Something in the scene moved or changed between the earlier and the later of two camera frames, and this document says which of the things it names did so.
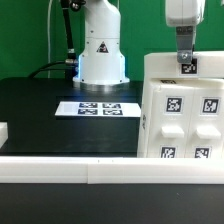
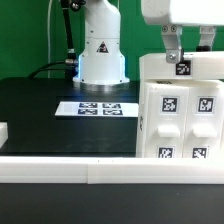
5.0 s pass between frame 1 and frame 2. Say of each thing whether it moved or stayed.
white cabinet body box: moved
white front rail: stayed
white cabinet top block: stayed
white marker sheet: stayed
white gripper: moved
